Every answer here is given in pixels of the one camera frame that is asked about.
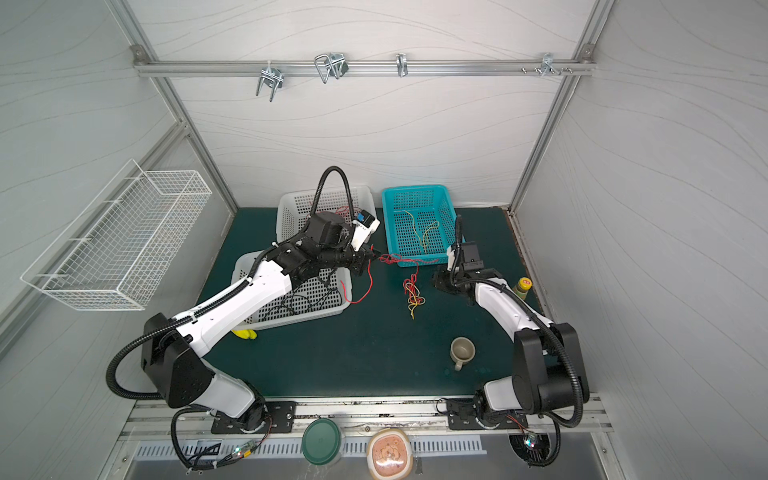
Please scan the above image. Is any metal u-bolt clamp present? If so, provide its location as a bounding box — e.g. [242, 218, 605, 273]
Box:
[313, 52, 349, 84]
[256, 64, 284, 102]

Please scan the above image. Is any green round lid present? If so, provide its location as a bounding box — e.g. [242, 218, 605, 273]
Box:
[301, 418, 345, 466]

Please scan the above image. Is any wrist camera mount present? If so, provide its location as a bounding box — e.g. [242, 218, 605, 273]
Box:
[446, 245, 457, 272]
[351, 210, 380, 251]

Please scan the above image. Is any left metal u-bolt clamp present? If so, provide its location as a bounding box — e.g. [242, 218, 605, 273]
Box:
[256, 64, 284, 102]

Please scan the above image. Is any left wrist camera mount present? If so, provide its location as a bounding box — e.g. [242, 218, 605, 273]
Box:
[351, 210, 380, 251]

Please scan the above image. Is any right metal bracket clamp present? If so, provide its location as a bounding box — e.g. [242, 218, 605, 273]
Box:
[520, 53, 572, 77]

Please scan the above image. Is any aluminium cross rail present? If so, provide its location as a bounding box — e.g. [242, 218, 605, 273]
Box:
[134, 57, 597, 78]

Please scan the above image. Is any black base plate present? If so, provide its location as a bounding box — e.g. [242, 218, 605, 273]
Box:
[211, 400, 297, 435]
[436, 394, 528, 432]

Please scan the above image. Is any red cable bundle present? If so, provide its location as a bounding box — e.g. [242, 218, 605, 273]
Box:
[339, 251, 457, 310]

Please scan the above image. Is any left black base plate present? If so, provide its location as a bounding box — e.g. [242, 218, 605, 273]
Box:
[211, 400, 297, 435]

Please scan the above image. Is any white plastic basket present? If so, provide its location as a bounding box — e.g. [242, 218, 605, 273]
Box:
[236, 268, 351, 331]
[276, 186, 376, 243]

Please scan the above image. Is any beige ceramic mug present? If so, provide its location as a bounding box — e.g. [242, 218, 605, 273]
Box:
[450, 337, 476, 371]

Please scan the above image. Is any white wire wall basket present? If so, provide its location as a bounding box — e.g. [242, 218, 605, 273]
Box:
[20, 160, 212, 311]

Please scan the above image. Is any loose wiring harness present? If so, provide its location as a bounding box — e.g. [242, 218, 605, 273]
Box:
[170, 407, 274, 472]

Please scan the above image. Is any red alligator clip lead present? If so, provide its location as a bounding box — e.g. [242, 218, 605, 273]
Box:
[334, 206, 361, 221]

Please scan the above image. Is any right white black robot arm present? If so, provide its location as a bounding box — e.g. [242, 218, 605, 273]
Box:
[434, 242, 590, 428]

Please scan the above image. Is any brown sauce bottle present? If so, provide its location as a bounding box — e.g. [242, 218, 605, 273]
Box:
[513, 277, 533, 300]

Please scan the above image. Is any teal plastic basket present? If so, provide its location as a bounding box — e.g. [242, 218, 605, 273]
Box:
[382, 185, 457, 265]

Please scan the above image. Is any black cable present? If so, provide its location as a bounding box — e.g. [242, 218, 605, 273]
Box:
[263, 278, 344, 319]

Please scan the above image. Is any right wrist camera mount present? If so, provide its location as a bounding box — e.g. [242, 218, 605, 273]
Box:
[446, 245, 457, 272]

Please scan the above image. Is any middle metal u-bolt clamp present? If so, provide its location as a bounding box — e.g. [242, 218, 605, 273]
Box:
[313, 52, 349, 84]

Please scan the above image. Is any pink lidded food container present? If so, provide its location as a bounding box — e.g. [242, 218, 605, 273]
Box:
[366, 428, 414, 480]

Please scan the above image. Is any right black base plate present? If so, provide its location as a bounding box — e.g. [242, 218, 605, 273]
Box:
[436, 394, 528, 432]

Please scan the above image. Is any small metal hook clamp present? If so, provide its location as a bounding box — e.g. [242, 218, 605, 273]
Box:
[395, 53, 408, 78]

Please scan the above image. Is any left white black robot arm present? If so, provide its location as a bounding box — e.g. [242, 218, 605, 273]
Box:
[105, 210, 380, 432]

